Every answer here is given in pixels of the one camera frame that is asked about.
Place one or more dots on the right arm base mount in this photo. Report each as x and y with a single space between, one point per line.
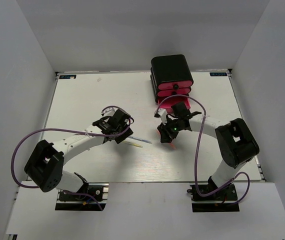
222 201

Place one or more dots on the right blue table label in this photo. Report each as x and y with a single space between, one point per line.
218 74

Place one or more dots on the blue table label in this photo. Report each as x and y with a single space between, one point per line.
68 76
218 74

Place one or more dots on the orange pink pen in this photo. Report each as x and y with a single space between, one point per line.
168 144

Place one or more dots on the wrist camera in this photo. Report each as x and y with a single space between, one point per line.
108 111
162 114

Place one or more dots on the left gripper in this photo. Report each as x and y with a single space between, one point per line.
126 133

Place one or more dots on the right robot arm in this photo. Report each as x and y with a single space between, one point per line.
236 143

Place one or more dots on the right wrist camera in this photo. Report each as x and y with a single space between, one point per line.
162 114

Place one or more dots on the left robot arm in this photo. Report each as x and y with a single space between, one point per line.
45 166

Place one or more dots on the black pink drawer organizer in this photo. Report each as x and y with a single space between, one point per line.
171 79

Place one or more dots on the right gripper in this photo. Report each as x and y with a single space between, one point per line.
165 132

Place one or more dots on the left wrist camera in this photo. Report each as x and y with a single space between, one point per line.
108 111

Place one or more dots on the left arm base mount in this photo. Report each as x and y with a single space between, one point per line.
94 200

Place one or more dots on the left blue table label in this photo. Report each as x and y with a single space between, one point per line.
68 76

